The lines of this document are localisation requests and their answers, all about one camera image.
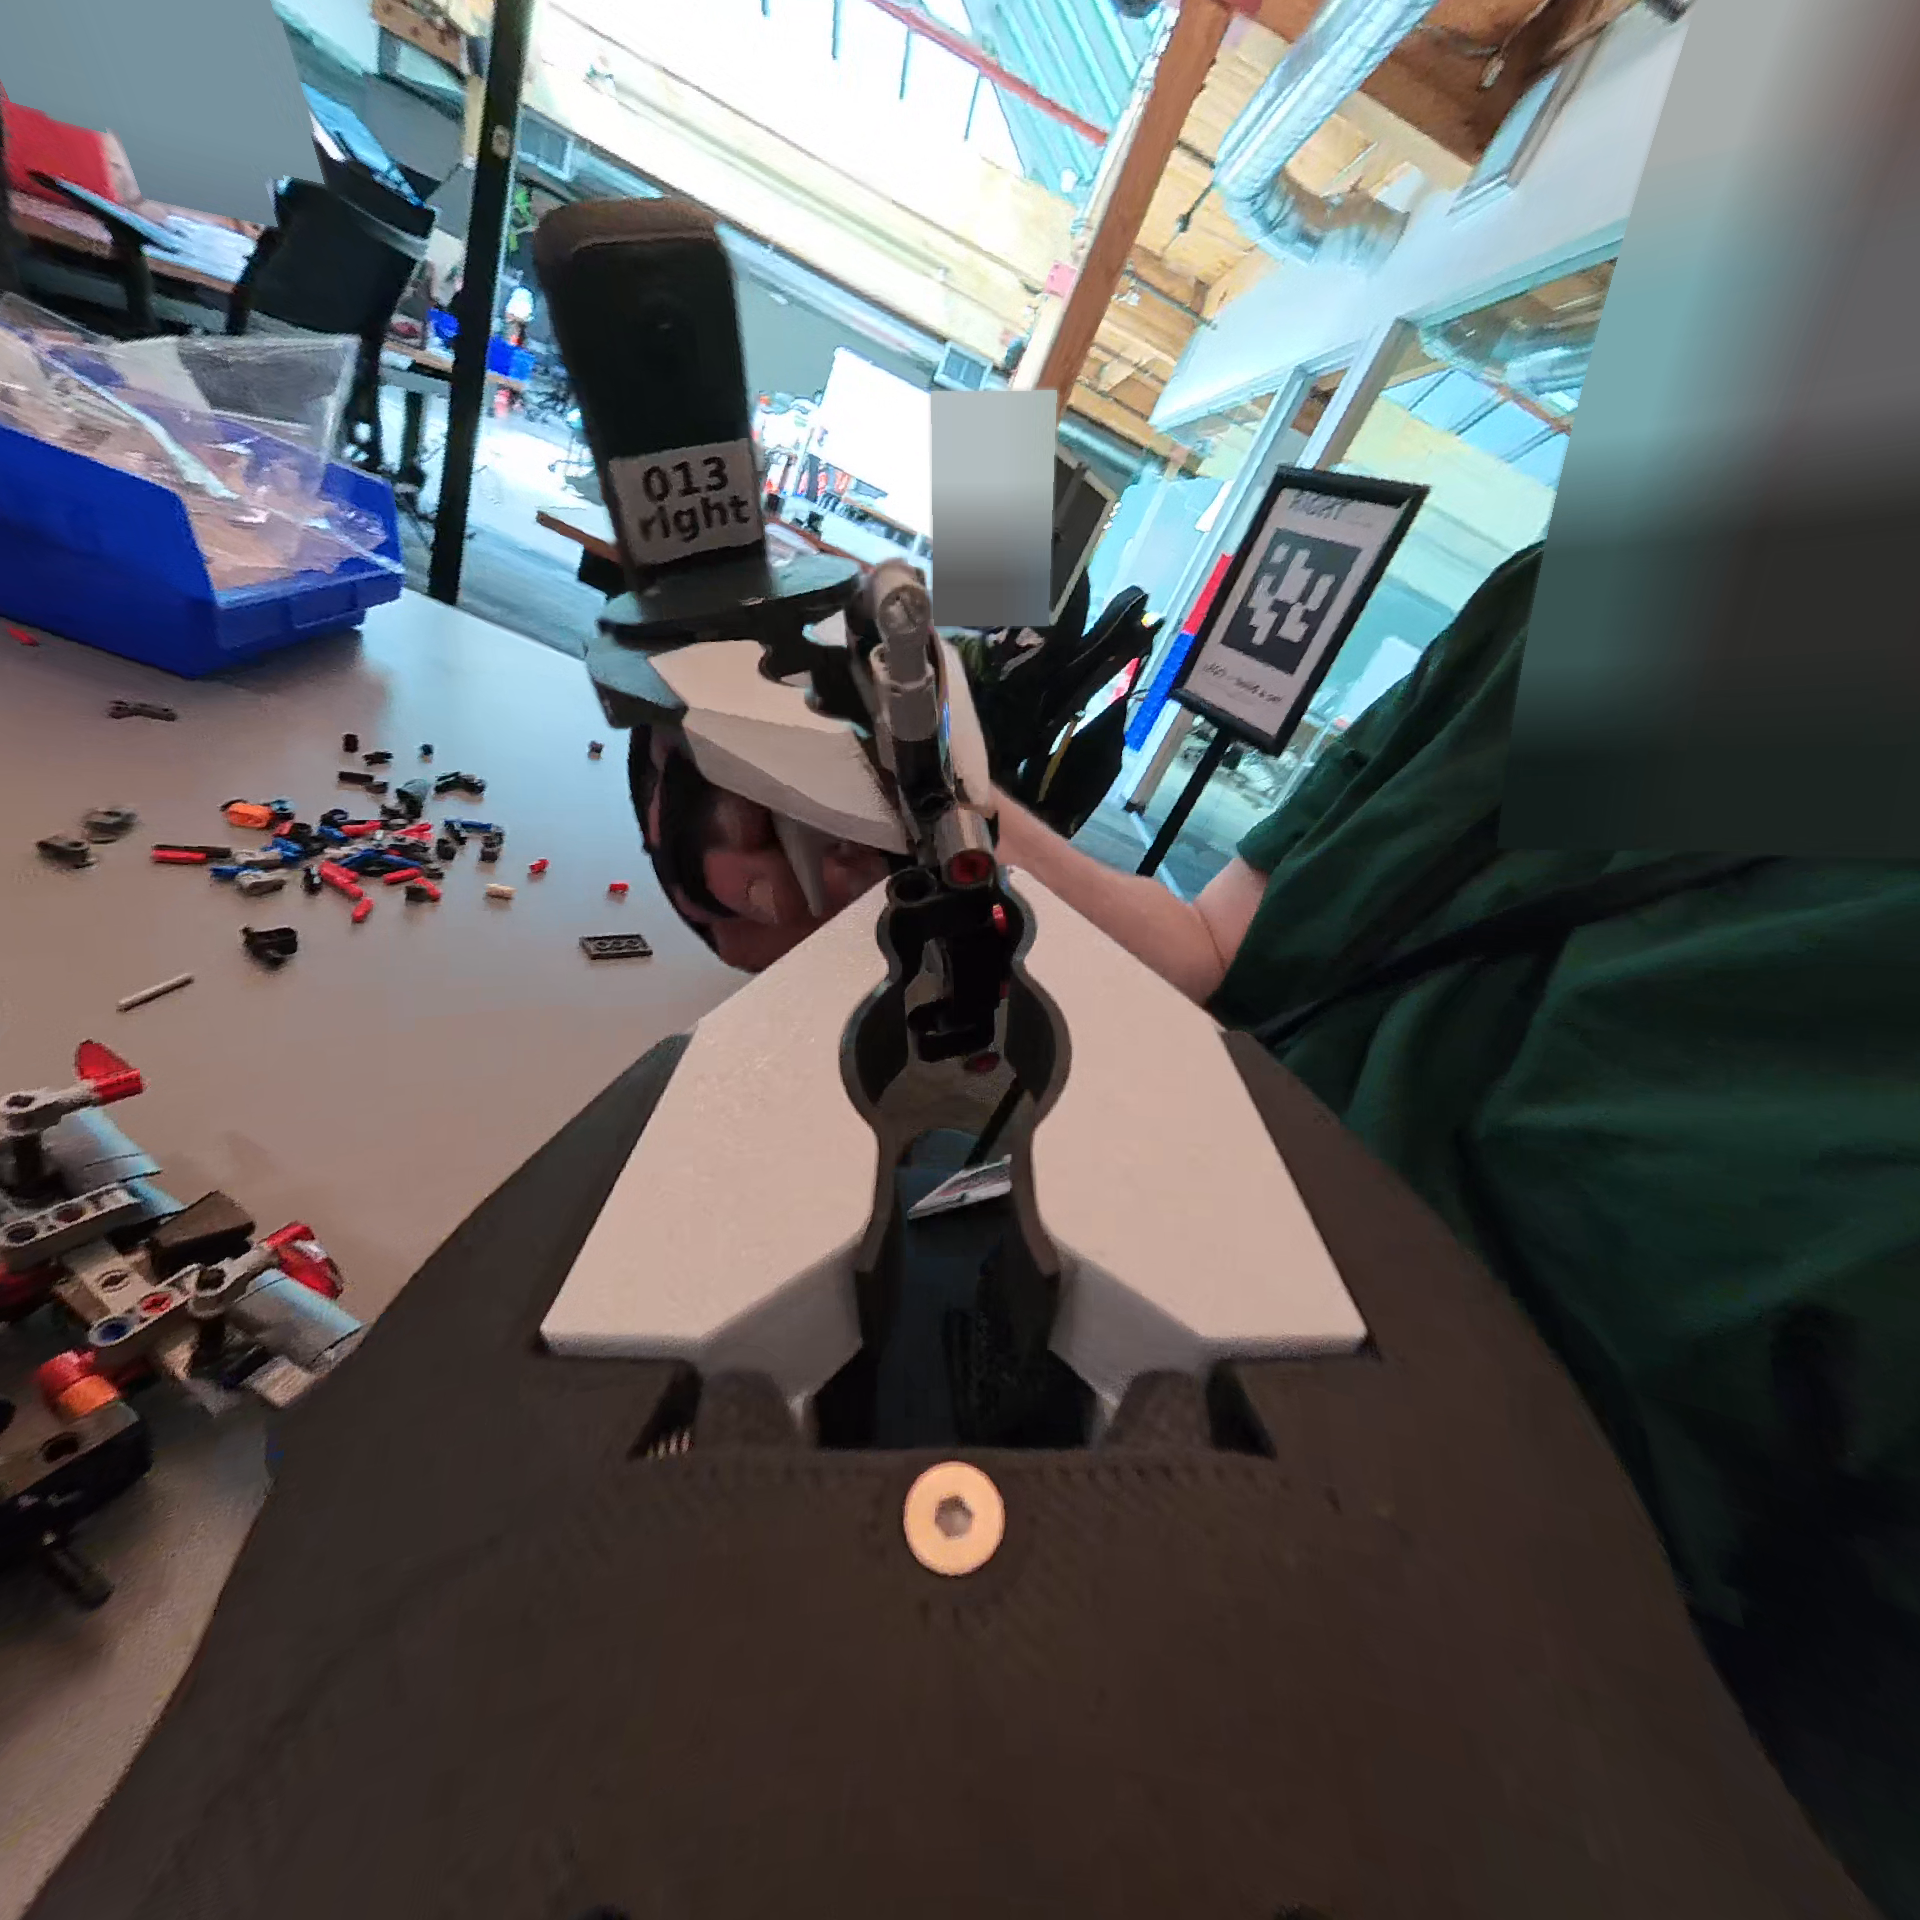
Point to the person in green shirt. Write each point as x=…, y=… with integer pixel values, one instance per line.
x=1652, y=1200

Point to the pile of loose lego pieces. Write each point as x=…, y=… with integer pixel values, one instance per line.
x=347, y=856

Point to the blue plastic bin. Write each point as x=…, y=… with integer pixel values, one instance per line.
x=149, y=569

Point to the black office chair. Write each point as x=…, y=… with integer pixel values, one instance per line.
x=331, y=270

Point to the person's right hand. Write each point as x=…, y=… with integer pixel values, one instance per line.
x=757, y=902

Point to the small black grey lego assembly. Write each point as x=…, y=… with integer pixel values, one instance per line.
x=915, y=704

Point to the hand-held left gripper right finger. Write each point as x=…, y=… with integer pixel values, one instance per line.
x=1185, y=1185

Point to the person's right forearm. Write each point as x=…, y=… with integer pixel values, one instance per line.
x=1110, y=902

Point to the black pole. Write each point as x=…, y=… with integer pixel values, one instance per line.
x=482, y=299

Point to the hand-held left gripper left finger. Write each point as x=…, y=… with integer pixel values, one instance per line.
x=722, y=1185

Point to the partly built lego vehicle model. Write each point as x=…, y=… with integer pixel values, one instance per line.
x=137, y=1275

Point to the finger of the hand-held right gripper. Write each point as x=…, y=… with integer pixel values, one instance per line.
x=969, y=750
x=781, y=750

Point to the black framed tag sign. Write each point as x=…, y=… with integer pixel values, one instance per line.
x=1300, y=600

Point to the clear plastic bag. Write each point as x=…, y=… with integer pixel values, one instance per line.
x=226, y=405

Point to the silver ventilation duct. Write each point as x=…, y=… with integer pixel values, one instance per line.
x=1319, y=119

